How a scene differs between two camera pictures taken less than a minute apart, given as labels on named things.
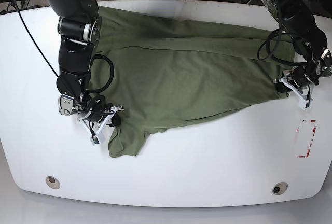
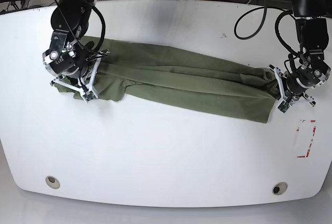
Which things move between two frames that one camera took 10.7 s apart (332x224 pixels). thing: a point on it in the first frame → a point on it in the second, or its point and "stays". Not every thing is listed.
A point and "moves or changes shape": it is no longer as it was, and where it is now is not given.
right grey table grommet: x=279 y=188 stays
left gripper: x=94 y=112 → x=80 y=70
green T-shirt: x=155 y=73 moves or changes shape
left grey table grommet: x=53 y=182 stays
